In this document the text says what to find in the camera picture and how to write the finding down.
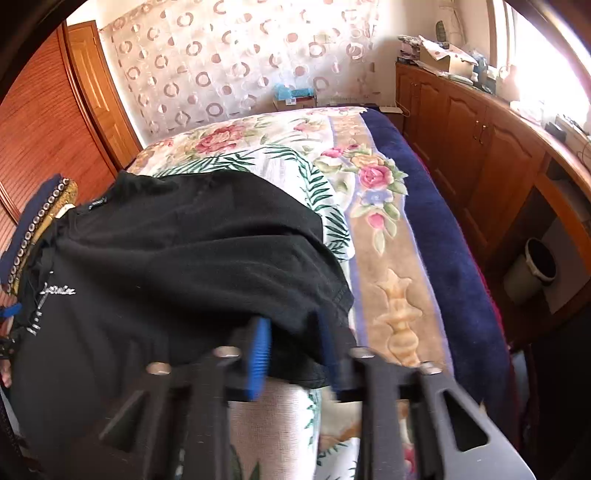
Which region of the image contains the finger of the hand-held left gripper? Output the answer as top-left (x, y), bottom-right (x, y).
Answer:
top-left (0, 302), bottom-right (23, 365)

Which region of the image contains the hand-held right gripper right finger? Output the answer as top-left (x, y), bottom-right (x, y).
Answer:
top-left (318, 308), bottom-right (539, 480)

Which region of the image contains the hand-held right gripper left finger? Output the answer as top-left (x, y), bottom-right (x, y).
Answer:
top-left (78, 318), bottom-right (273, 480)

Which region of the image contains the black t-shirt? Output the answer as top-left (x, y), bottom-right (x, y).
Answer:
top-left (9, 170), bottom-right (358, 480)

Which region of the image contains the leaf print bed sheet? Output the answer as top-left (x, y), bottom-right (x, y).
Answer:
top-left (152, 143), bottom-right (356, 480)

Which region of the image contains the dark floral patterned folded garment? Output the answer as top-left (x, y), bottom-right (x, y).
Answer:
top-left (0, 178), bottom-right (77, 289)

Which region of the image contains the floral rose blanket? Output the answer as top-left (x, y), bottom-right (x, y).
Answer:
top-left (127, 106), bottom-right (458, 480)

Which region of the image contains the navy folded garment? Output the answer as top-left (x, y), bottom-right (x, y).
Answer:
top-left (0, 173), bottom-right (65, 273)

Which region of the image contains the navy blue blanket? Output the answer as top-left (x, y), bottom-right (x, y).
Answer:
top-left (360, 108), bottom-right (518, 444)

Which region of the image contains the slatted wooden wardrobe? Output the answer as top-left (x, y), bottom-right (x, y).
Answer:
top-left (0, 23), bottom-right (121, 227)

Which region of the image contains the grey waste bin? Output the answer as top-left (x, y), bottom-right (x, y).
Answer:
top-left (502, 237), bottom-right (557, 305)

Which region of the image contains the wooden panel door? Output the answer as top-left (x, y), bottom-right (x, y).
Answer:
top-left (65, 21), bottom-right (144, 169)

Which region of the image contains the long wooden cabinet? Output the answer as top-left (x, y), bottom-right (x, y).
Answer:
top-left (394, 60), bottom-right (591, 333)

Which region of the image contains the small printed cardboard box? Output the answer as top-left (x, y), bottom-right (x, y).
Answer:
top-left (271, 95), bottom-right (318, 112)

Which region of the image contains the blue plastic bag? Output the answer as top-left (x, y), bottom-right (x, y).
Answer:
top-left (274, 83), bottom-right (317, 100)

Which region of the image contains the sheer circle pattern curtain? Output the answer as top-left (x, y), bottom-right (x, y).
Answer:
top-left (99, 0), bottom-right (382, 148)

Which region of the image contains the stack of boxes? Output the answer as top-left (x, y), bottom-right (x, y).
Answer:
top-left (397, 36), bottom-right (423, 65)

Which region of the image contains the open cardboard box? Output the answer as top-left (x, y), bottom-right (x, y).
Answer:
top-left (418, 37), bottom-right (478, 77)

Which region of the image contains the wooden frame window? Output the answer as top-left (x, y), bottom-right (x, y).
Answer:
top-left (489, 0), bottom-right (591, 134)

